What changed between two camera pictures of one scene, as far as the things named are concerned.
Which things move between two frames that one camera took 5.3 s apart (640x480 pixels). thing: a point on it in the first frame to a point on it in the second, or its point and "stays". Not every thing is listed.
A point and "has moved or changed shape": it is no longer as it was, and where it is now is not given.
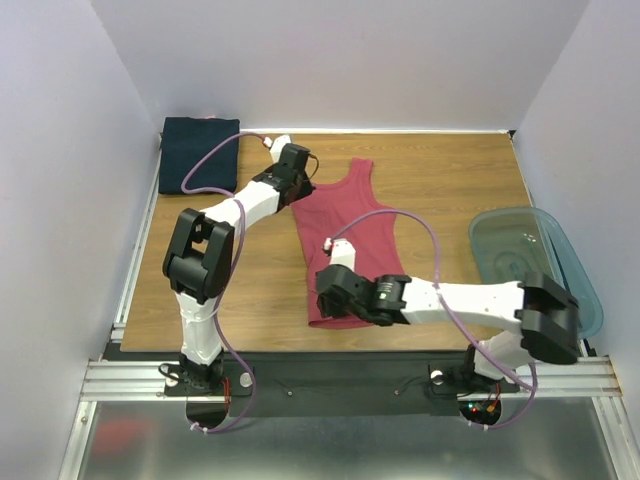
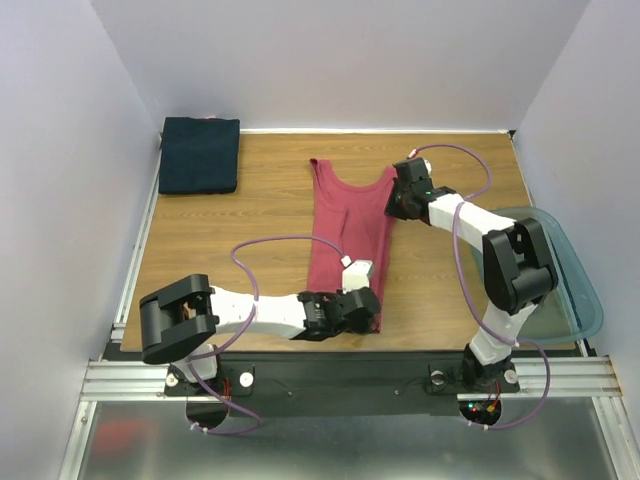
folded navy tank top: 185,141 stays
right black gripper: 325,293 to 396,198
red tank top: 350,208 has moved or changed shape
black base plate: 330,383 stays
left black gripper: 308,189 to 363,328
